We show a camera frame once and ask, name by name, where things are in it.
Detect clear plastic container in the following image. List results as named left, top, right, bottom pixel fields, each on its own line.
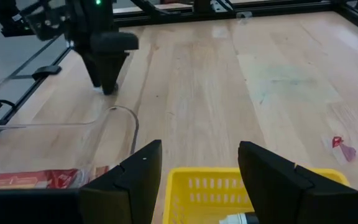
left=0, top=105, right=140, bottom=190

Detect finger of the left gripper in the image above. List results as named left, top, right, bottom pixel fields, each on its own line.
left=95, top=51, right=130, bottom=96
left=81, top=52, right=103, bottom=88

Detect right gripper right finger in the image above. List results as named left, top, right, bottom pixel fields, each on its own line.
left=237, top=141, right=358, bottom=224

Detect black table clamp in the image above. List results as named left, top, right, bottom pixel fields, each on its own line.
left=31, top=65, right=63, bottom=82

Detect yellow plastic basket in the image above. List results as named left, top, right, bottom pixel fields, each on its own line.
left=162, top=167, right=351, bottom=224

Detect red Orville popcorn bag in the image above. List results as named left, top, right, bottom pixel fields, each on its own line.
left=0, top=166, right=111, bottom=190

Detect small red wrapper scrap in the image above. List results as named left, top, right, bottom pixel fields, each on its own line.
left=331, top=135, right=357, bottom=163

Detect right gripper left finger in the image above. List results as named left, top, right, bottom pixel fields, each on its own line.
left=0, top=139, right=163, bottom=224

